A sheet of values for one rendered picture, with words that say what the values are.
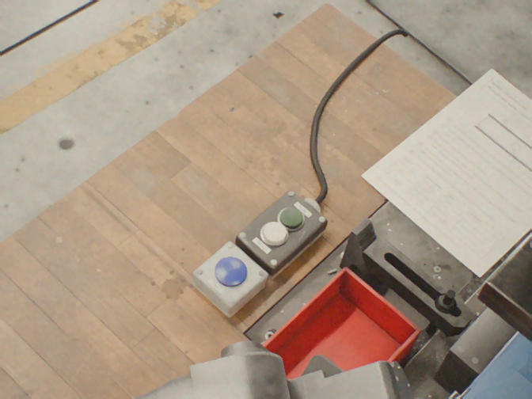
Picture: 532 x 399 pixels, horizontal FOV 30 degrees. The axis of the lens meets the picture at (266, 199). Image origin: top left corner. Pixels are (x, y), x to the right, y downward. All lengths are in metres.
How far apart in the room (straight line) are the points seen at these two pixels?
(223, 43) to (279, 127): 1.32
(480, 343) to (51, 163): 1.49
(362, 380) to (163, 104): 1.86
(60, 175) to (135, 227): 1.15
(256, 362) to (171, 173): 0.64
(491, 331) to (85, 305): 0.48
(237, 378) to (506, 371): 0.51
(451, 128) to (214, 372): 0.80
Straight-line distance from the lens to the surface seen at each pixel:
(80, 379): 1.18
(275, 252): 1.23
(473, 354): 1.16
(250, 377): 0.71
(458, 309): 1.20
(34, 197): 2.39
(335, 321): 1.23
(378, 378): 0.73
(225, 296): 1.20
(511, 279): 1.03
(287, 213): 1.26
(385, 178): 1.36
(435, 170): 1.38
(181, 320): 1.21
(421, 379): 1.23
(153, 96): 2.56
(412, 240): 1.31
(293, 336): 1.21
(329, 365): 0.87
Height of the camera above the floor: 1.99
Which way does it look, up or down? 56 degrees down
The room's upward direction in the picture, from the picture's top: 11 degrees clockwise
